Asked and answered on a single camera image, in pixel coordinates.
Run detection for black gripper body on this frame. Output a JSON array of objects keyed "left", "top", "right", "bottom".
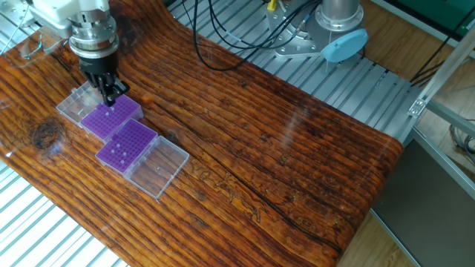
[{"left": 77, "top": 50, "right": 119, "bottom": 79}]

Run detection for aluminium frame rail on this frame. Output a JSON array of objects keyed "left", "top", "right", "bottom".
[{"left": 425, "top": 99, "right": 475, "bottom": 139}]

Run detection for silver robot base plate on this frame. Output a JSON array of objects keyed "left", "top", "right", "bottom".
[{"left": 265, "top": 0, "right": 330, "bottom": 59}]

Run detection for metal connector blue rings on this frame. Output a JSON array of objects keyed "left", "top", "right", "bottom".
[{"left": 295, "top": 13, "right": 312, "bottom": 33}]

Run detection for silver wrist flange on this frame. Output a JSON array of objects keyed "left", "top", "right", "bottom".
[{"left": 68, "top": 10, "right": 120, "bottom": 60}]

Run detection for white wrist mounting bracket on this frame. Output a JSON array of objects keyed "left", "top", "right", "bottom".
[{"left": 27, "top": 0, "right": 112, "bottom": 40}]

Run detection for white cable tie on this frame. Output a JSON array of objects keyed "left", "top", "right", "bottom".
[{"left": 324, "top": 30, "right": 333, "bottom": 73}]

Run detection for dark grey panel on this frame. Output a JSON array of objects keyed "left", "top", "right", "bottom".
[{"left": 370, "top": 128, "right": 475, "bottom": 267}]

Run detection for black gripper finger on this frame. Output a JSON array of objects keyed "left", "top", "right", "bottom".
[
  {"left": 105, "top": 75, "right": 131, "bottom": 108},
  {"left": 82, "top": 73, "right": 109, "bottom": 105}
]

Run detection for grey cable bundle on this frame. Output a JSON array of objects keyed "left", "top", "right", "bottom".
[{"left": 448, "top": 118, "right": 475, "bottom": 166}]

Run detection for perforated metal plate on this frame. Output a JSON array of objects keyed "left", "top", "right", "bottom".
[{"left": 0, "top": 0, "right": 34, "bottom": 29}]

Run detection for glossy wood grain sheet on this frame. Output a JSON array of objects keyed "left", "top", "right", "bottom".
[{"left": 0, "top": 0, "right": 404, "bottom": 267}]

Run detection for aluminium frame post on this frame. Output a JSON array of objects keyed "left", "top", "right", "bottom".
[{"left": 407, "top": 24, "right": 475, "bottom": 119}]

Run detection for purple tip holder clear lid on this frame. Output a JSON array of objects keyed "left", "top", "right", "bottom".
[
  {"left": 56, "top": 81, "right": 145, "bottom": 144},
  {"left": 95, "top": 117, "right": 191, "bottom": 200}
]

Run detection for black floor cable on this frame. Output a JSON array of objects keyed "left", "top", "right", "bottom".
[{"left": 410, "top": 0, "right": 475, "bottom": 87}]

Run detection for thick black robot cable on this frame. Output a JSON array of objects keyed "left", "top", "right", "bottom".
[
  {"left": 180, "top": 0, "right": 317, "bottom": 52},
  {"left": 191, "top": 0, "right": 322, "bottom": 73}
]

